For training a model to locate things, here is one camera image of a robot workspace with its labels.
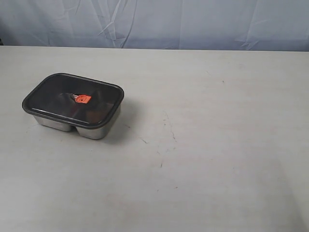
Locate dark lunchbox lid orange seal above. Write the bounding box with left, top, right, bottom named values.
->
left=22, top=73, right=125, bottom=130

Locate steel two-compartment lunchbox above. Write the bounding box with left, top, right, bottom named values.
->
left=34, top=106, right=121, bottom=140

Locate blue-grey backdrop cloth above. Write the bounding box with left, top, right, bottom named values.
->
left=0, top=0, right=309, bottom=51

